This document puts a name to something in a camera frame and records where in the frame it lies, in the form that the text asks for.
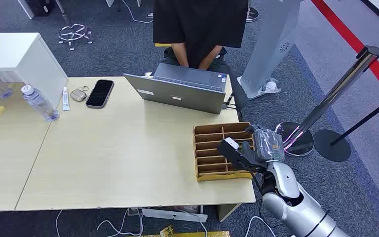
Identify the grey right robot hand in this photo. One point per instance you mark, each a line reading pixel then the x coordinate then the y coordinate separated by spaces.
pixel 268 145

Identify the person's right forearm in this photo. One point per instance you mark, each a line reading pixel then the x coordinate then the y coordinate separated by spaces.
pixel 180 55

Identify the person's left forearm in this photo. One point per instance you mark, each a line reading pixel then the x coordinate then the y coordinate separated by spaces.
pixel 209 58

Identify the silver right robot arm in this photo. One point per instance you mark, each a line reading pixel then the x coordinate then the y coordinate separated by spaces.
pixel 287 183

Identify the wooden slotted card organizer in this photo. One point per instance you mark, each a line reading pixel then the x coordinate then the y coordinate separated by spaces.
pixel 209 160

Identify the person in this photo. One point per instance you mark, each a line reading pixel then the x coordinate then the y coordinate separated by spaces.
pixel 199 23

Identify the crumpled clear plastic wrap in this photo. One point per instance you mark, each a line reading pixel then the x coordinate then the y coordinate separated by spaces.
pixel 269 86

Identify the wooden table leg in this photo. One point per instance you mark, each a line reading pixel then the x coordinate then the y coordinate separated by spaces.
pixel 227 211

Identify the grey kiosk stand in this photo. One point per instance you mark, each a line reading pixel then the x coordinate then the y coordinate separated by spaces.
pixel 271 42

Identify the grey laptop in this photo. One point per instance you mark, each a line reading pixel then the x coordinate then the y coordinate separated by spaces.
pixel 176 95

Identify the white power strip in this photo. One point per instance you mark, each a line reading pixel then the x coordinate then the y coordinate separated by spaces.
pixel 173 215

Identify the yellow foil sheet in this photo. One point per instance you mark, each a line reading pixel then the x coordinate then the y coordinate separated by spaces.
pixel 189 234

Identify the round black floor base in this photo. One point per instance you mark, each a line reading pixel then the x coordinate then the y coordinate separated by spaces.
pixel 253 14

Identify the red barrier belt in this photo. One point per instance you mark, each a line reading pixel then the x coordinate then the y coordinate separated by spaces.
pixel 340 27

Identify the black smartphone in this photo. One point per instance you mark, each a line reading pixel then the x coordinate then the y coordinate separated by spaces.
pixel 100 93

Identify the small white tube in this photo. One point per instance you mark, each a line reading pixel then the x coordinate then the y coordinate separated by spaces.
pixel 65 99

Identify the chrome star chair base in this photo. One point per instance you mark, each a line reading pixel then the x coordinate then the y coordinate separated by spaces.
pixel 75 32

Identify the clear plastic water bottle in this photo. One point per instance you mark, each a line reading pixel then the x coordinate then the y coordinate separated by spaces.
pixel 39 103

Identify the black box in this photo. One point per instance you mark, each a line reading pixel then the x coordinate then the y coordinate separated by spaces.
pixel 40 6

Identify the white shelf box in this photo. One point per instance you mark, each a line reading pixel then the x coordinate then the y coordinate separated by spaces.
pixel 16 52

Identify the small yellow object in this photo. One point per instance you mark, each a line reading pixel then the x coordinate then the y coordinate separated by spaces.
pixel 0 110

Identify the white furniture panel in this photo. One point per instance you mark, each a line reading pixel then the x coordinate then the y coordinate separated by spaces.
pixel 26 8

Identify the black stanchion post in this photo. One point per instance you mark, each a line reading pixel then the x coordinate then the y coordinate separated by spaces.
pixel 331 145

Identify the chrome stanchion post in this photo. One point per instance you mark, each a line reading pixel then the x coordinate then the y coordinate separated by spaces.
pixel 336 88

